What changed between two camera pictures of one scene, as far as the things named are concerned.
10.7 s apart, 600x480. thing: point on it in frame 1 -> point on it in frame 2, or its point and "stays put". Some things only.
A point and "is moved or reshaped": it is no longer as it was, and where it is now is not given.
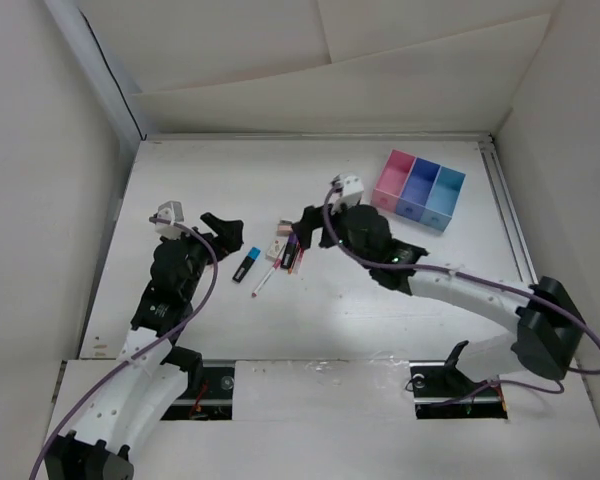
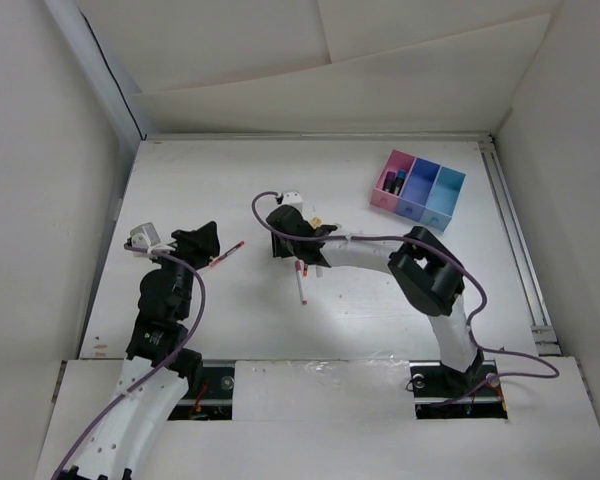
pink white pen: x=269 y=274 -> x=299 y=266
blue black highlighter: x=246 y=265 -> x=400 y=178
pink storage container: x=392 y=180 stays put
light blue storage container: x=439 y=208 stays put
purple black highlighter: x=289 y=252 is moved or reshaped
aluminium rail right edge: x=488 y=145 stays put
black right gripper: x=304 y=227 -> x=279 y=247
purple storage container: x=417 y=189 stays put
